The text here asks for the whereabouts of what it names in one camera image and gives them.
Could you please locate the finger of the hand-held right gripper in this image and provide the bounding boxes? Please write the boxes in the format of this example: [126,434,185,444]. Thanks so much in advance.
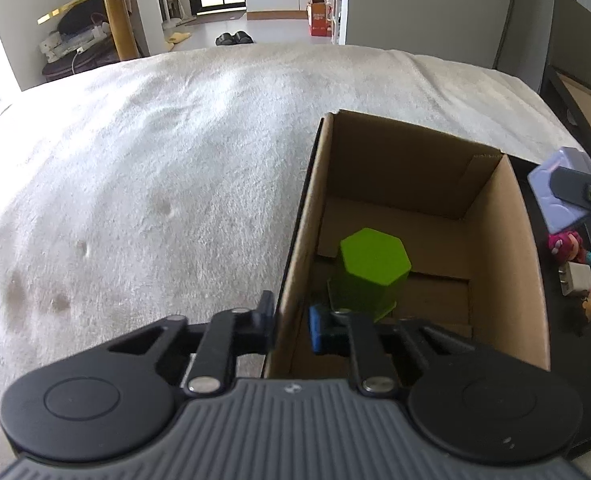
[550,167,591,222]

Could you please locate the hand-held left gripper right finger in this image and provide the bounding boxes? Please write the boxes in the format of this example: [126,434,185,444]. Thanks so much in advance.
[308,304,476,399]

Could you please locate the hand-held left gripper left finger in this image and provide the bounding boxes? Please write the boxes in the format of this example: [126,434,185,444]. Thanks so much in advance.
[106,290,277,397]

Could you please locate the lilac box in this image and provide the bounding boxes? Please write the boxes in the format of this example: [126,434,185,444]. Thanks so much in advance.
[528,146,591,235]

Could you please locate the pink hooded figurine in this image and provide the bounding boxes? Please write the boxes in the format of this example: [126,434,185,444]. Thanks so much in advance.
[548,230,585,264]

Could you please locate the green hexagonal block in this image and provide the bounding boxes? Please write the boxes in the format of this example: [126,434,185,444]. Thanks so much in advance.
[327,227,412,323]

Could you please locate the black plastic tray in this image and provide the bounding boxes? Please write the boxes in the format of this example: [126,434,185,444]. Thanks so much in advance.
[508,155,591,461]

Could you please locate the brown cardboard box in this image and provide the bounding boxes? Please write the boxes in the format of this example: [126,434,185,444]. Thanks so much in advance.
[262,110,550,380]

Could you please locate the black framed brown board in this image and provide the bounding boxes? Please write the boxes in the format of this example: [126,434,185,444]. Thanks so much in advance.
[540,67,591,181]

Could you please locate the white charger plug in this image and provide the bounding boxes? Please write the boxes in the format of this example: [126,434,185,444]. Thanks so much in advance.
[555,260,591,297]

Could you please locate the dark upright panel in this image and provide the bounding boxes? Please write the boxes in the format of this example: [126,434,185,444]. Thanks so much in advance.
[545,0,591,111]

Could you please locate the yellow cloth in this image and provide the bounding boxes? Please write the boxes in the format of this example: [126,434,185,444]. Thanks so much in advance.
[164,31,192,52]

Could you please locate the orange cardboard box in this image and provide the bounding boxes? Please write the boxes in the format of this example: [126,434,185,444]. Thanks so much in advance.
[307,0,332,37]

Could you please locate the white floor stand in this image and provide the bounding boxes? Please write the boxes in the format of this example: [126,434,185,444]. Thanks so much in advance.
[158,0,181,28]

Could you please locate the round gold table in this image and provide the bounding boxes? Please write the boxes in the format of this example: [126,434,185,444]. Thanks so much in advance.
[37,0,194,61]

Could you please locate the white power strips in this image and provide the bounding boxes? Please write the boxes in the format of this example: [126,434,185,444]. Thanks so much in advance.
[40,22,109,58]

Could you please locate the black bag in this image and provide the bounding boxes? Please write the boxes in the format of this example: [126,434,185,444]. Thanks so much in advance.
[58,0,109,36]

